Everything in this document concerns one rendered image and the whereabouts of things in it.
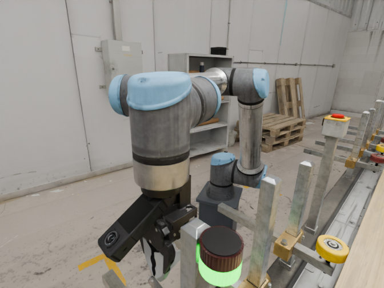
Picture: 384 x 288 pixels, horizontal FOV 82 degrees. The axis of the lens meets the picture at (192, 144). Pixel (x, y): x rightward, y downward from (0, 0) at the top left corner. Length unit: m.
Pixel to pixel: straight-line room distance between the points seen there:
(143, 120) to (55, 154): 2.72
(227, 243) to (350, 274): 0.48
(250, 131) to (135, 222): 0.80
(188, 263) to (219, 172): 1.01
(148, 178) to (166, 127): 0.08
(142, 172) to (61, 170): 2.76
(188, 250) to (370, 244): 0.64
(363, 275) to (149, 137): 0.65
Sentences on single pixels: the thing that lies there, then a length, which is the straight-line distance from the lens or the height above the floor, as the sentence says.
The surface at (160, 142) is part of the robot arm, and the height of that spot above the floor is 1.29.
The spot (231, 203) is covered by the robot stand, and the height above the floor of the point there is 0.60.
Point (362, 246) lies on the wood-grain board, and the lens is 0.87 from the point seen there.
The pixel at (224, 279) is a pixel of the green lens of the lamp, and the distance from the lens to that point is 0.34.
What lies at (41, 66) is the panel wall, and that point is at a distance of 2.83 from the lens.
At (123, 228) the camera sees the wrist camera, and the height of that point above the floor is 1.16.
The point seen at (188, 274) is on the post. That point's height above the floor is 1.08.
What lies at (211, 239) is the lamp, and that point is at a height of 1.17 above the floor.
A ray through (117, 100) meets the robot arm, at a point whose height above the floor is 1.32.
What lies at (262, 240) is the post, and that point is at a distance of 0.62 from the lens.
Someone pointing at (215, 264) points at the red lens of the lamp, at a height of 1.16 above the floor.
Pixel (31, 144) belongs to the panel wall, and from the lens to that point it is 2.94.
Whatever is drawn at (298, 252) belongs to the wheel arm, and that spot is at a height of 0.83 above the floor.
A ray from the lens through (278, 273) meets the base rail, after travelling 0.96.
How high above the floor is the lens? 1.39
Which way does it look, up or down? 19 degrees down
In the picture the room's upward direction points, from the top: 1 degrees clockwise
